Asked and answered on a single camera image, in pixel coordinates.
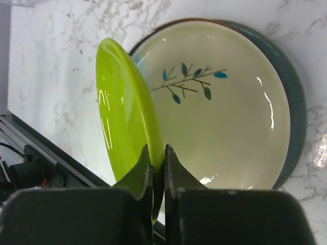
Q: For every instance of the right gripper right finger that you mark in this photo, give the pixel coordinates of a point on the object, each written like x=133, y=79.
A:
x=199, y=215

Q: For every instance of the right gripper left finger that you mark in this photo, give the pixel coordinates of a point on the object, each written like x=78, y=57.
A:
x=121, y=214

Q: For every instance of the green white plate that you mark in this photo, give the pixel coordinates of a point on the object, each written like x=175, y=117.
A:
x=127, y=114

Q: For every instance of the cream blue leaf plate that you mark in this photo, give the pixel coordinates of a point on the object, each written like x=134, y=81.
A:
x=219, y=102

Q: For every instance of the grey-green ribbed plate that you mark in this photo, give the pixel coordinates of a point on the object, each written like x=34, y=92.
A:
x=294, y=92

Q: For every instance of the dark blue floral plate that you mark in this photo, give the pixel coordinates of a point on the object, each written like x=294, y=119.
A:
x=171, y=23

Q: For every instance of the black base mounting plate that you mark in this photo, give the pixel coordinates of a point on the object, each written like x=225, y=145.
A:
x=43, y=169

